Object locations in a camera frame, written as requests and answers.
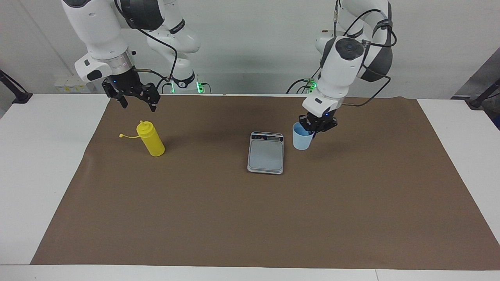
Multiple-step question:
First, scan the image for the yellow squeeze bottle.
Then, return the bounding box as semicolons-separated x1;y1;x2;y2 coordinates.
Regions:
119;121;165;157

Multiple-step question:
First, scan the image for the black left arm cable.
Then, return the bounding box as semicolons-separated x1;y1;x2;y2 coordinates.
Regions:
334;0;397;108

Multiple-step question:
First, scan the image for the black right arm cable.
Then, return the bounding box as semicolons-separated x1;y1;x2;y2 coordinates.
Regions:
113;0;178;88

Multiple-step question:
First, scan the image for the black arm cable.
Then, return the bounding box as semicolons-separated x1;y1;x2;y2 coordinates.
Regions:
334;0;397;108
113;0;178;88

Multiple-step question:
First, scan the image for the light blue plastic cup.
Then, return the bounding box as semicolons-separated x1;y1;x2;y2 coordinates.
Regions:
293;122;315;151

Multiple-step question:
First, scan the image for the black stand clamp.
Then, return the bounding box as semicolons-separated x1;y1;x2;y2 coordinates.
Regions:
0;69;33;104
465;78;500;109

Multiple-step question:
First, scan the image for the brown table mat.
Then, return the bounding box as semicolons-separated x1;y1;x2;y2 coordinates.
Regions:
30;95;500;270

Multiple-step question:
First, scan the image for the silver digital kitchen scale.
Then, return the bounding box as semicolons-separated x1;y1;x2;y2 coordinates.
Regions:
247;132;284;175

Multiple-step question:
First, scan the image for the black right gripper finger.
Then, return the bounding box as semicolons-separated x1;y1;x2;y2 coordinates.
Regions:
102;78;129;109
137;83;161;112

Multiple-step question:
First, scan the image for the white wall socket strip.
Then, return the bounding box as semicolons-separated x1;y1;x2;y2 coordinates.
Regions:
54;76;91;93

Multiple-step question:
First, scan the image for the black base cable bundle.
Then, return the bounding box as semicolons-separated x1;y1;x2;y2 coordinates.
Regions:
286;66;319;95
155;76;212;94

